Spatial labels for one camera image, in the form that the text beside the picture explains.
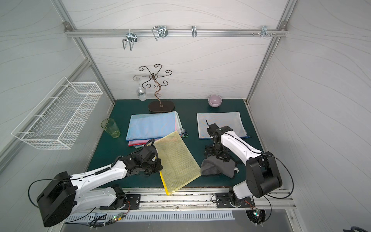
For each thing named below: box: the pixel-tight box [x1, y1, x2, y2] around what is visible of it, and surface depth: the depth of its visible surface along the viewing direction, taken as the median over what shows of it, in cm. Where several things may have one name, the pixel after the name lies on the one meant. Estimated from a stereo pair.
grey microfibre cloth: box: [200, 155, 237, 179], surface depth 85 cm
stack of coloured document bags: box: [126, 111, 189, 149], surface depth 107 cm
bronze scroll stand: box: [138, 63, 175, 113], surface depth 98 cm
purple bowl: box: [207, 94, 223, 108], surface depth 117 cm
